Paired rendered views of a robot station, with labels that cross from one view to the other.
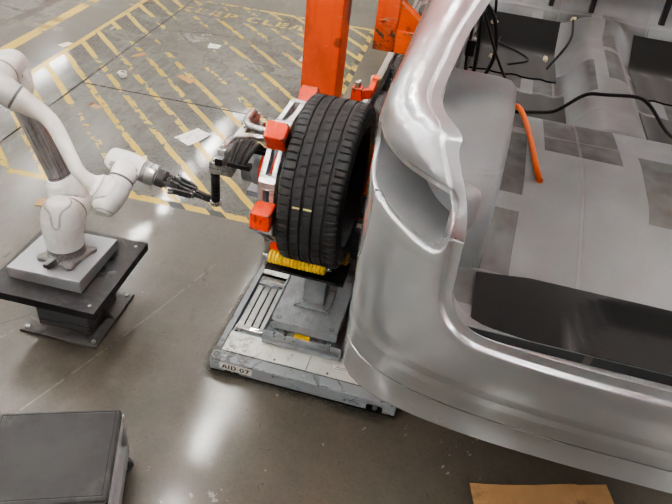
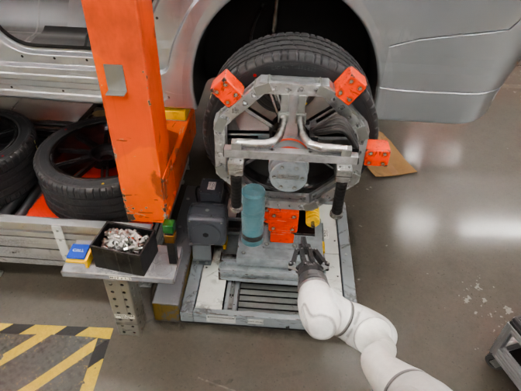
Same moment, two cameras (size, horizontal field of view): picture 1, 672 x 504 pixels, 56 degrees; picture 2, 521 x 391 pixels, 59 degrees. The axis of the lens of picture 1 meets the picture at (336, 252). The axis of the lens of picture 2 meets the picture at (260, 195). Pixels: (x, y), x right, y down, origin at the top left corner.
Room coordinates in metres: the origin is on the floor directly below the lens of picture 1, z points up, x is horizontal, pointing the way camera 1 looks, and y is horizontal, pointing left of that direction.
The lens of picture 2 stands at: (2.45, 1.61, 1.79)
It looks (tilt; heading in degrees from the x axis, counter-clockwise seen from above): 40 degrees down; 263
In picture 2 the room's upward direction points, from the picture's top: 2 degrees clockwise
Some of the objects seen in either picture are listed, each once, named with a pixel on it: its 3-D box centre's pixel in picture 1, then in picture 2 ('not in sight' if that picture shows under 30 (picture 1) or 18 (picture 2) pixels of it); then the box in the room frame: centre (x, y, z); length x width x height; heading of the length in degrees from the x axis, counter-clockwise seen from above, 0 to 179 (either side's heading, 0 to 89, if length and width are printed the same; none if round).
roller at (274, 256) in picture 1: (297, 262); (312, 202); (2.04, 0.15, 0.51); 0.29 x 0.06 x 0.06; 80
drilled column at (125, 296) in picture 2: not in sight; (125, 296); (2.84, 0.35, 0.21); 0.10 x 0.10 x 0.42; 80
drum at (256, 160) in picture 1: (270, 169); (288, 160); (2.19, 0.30, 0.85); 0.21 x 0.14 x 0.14; 80
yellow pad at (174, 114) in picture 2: not in sight; (174, 108); (2.63, -0.34, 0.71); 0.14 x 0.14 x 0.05; 80
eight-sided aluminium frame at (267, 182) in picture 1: (287, 173); (288, 148); (2.17, 0.23, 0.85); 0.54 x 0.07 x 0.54; 170
